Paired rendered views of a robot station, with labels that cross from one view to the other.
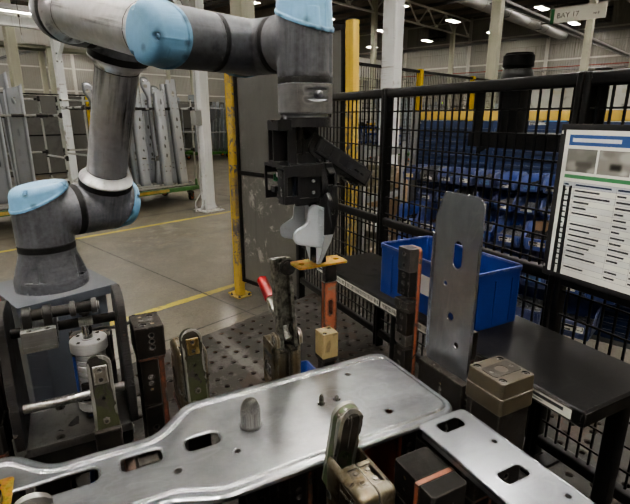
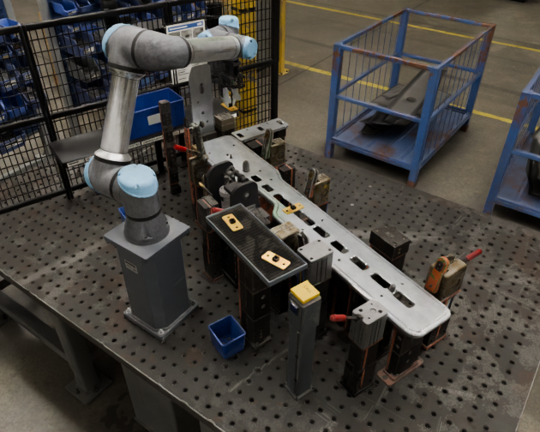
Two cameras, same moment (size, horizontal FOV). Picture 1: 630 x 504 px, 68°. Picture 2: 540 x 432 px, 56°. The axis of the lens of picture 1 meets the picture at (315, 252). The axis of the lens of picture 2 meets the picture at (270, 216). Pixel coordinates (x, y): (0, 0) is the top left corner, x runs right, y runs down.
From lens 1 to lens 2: 2.22 m
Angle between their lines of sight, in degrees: 86
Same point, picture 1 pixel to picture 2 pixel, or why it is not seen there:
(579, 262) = (183, 75)
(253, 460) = (263, 167)
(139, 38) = (253, 51)
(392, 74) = not seen: outside the picture
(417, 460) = (253, 145)
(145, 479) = (276, 184)
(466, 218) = (203, 73)
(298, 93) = not seen: hidden behind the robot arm
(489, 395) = (231, 123)
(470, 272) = (208, 91)
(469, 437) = (246, 133)
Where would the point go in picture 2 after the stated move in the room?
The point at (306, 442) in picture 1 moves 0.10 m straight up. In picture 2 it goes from (253, 159) to (253, 139)
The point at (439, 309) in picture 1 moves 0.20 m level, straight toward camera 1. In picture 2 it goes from (197, 113) to (238, 117)
